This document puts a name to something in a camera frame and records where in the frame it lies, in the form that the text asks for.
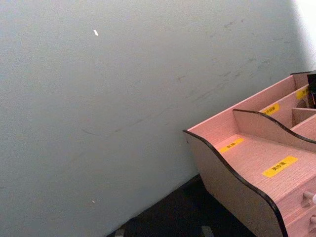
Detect yellow label sticker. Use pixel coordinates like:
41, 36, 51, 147
262, 156, 299, 178
259, 103, 281, 117
296, 87, 310, 100
220, 138, 245, 154

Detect pale wooden desk organizer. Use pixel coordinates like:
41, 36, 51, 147
183, 70, 316, 237

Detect black table cloth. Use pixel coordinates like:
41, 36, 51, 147
106, 173, 257, 237

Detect pale wooden drawer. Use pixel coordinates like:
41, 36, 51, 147
276, 175, 316, 223
283, 206, 316, 237

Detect pale grey wall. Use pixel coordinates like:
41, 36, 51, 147
0, 0, 316, 237

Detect black item with wires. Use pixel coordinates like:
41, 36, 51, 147
307, 71, 316, 109

